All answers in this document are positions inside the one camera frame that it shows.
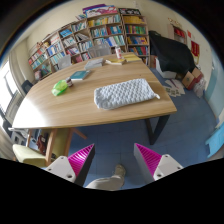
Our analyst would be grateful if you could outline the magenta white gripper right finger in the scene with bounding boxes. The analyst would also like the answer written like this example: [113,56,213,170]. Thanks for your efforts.
[134,143,183,183]

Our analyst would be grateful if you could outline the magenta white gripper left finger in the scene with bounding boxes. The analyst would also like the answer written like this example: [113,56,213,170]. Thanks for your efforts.
[46,144,95,186]

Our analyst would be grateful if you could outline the white textured towel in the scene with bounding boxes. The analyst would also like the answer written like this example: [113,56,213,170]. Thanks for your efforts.
[94,78,160,110]

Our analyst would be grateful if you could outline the green cushioned chair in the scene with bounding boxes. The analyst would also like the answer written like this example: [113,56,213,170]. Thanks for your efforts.
[12,127,86,168]

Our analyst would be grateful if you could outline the person's leg and shoe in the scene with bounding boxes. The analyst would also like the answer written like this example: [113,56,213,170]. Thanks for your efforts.
[87,164,126,191]

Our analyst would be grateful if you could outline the wooden table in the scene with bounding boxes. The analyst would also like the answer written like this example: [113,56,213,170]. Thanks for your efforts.
[13,61,177,166]

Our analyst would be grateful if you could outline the papers on floor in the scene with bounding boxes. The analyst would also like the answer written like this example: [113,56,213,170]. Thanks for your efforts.
[164,79,185,97]

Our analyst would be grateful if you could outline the green plastic bag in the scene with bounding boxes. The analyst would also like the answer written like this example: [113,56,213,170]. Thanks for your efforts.
[51,80,68,96]

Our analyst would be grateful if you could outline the small dark jar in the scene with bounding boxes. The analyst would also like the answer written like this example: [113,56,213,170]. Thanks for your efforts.
[66,77,73,87]

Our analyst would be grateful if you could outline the teal book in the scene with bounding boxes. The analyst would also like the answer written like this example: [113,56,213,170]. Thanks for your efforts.
[70,70,90,80]

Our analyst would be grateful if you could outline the cardboard box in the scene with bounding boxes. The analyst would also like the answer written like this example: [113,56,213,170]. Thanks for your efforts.
[182,68,203,90]

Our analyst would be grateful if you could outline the grey chair left back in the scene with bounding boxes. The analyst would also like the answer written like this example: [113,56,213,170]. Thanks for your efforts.
[58,55,71,70]

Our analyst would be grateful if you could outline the grey book stack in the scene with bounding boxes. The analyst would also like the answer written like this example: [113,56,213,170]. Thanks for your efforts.
[84,58,104,70]

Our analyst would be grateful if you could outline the yellow books on table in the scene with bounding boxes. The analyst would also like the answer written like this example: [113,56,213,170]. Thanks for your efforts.
[105,54,141,65]

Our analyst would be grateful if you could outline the black cloth covered furniture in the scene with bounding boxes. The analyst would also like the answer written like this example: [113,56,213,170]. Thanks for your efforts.
[149,31,196,75]

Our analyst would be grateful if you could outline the grey chair behind table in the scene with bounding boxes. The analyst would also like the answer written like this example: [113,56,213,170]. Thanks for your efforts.
[88,44,111,58]

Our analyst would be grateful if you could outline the white red can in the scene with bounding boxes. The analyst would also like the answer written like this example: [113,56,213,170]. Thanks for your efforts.
[115,47,122,59]

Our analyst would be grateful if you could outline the left wooden bookshelf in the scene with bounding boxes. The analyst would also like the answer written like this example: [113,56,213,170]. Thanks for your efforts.
[28,19,92,78]

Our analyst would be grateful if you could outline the wooden bookshelf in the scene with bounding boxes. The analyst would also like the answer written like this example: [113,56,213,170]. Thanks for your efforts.
[121,14,150,65]
[87,13,127,53]
[28,19,92,78]

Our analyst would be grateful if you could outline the right wooden bookshelf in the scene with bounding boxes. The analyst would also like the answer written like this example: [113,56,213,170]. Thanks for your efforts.
[121,14,150,65]

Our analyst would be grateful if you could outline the middle wooden bookshelf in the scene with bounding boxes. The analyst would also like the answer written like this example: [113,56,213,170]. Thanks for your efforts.
[87,13,127,53]

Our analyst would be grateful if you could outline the red wall poster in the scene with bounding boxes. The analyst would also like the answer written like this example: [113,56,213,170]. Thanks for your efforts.
[191,41,200,57]

